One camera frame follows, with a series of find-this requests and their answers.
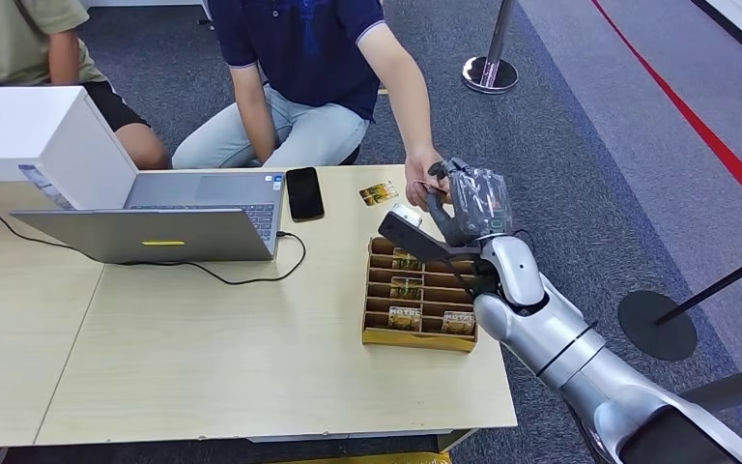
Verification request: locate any person's left hand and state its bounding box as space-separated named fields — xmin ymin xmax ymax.
xmin=404 ymin=148 xmax=452 ymax=213

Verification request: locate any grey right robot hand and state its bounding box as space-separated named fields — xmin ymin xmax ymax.
xmin=425 ymin=158 xmax=515 ymax=248

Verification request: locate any wooden slotted card holder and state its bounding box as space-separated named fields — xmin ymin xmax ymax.
xmin=361 ymin=237 xmax=480 ymax=354

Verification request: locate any person in navy shirt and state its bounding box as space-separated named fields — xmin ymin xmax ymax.
xmin=172 ymin=0 xmax=452 ymax=213

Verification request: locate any person in olive shirt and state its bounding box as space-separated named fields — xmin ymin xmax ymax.
xmin=0 ymin=0 xmax=171 ymax=171

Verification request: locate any black smartphone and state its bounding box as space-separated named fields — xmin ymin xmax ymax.
xmin=285 ymin=166 xmax=326 ymax=223

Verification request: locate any chrome stanchion with round base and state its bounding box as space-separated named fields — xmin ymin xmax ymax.
xmin=461 ymin=0 xmax=520 ymax=96
xmin=676 ymin=359 xmax=742 ymax=415

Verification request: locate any black stanchion with flat base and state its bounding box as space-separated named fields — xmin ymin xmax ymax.
xmin=616 ymin=242 xmax=742 ymax=362

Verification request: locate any silver laptop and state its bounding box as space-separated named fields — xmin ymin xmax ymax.
xmin=9 ymin=171 xmax=286 ymax=265

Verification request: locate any white box cabinet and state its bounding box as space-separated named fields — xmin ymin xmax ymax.
xmin=0 ymin=86 xmax=138 ymax=212

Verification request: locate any black charging cable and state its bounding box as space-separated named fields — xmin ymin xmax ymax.
xmin=0 ymin=206 xmax=307 ymax=287

